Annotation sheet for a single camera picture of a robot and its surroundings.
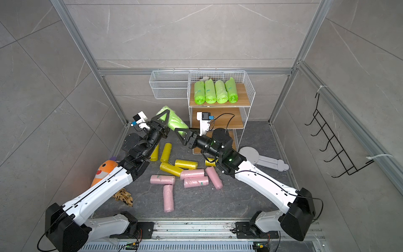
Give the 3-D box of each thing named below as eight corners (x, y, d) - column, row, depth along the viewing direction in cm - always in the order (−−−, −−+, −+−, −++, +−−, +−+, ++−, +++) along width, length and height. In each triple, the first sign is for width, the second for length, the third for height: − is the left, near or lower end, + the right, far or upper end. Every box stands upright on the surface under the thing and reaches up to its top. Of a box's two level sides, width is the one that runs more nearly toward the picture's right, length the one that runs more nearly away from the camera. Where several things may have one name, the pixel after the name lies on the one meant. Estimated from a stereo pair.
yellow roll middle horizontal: (174, 168, 97) (173, 165, 93) (176, 161, 100) (175, 158, 97) (197, 171, 96) (196, 168, 92) (198, 164, 99) (198, 161, 95)
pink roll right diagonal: (216, 191, 87) (216, 189, 85) (204, 170, 95) (204, 168, 93) (224, 187, 89) (224, 185, 86) (212, 167, 97) (212, 164, 95)
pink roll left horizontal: (150, 185, 89) (148, 182, 86) (152, 177, 92) (150, 175, 89) (174, 185, 89) (173, 182, 86) (175, 177, 92) (174, 175, 89)
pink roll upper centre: (180, 180, 91) (179, 177, 88) (180, 173, 94) (179, 170, 91) (204, 177, 92) (204, 174, 89) (203, 170, 95) (203, 167, 92)
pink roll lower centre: (184, 188, 88) (183, 185, 85) (184, 180, 91) (183, 177, 88) (208, 185, 89) (209, 182, 86) (208, 178, 92) (208, 175, 89)
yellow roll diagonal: (160, 170, 95) (158, 167, 92) (164, 164, 98) (162, 160, 95) (179, 177, 92) (179, 174, 89) (183, 170, 95) (182, 167, 92)
